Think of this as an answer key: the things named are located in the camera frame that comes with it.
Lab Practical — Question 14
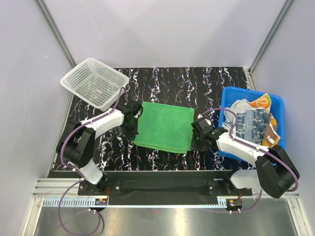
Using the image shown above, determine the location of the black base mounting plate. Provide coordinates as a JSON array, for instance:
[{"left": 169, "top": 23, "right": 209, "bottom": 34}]
[{"left": 78, "top": 171, "right": 252, "bottom": 207}]

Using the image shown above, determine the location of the blue white patterned towel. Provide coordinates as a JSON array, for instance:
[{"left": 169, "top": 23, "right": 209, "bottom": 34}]
[{"left": 224, "top": 99, "right": 270, "bottom": 145}]

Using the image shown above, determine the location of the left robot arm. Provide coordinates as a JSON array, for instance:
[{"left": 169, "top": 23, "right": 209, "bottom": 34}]
[{"left": 56, "top": 99, "right": 143, "bottom": 195}]

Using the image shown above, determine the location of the orange floral towel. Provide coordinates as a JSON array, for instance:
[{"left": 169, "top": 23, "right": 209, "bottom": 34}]
[{"left": 250, "top": 93, "right": 281, "bottom": 147}]

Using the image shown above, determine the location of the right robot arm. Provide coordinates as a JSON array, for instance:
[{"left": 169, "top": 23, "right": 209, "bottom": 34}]
[{"left": 191, "top": 118, "right": 300, "bottom": 199}]

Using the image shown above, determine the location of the green microfiber towel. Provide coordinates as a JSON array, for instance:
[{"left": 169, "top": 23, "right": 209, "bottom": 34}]
[{"left": 134, "top": 102, "right": 194, "bottom": 154}]

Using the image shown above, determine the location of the white perforated plastic basket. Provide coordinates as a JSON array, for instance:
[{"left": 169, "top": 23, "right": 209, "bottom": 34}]
[{"left": 60, "top": 58, "right": 129, "bottom": 112}]

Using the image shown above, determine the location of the aluminium frame rail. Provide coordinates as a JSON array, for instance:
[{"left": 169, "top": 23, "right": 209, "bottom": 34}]
[{"left": 31, "top": 178, "right": 301, "bottom": 209}]

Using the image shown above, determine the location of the blue plastic bin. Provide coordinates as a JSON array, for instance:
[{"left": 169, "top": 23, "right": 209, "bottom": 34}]
[{"left": 221, "top": 87, "right": 286, "bottom": 149}]

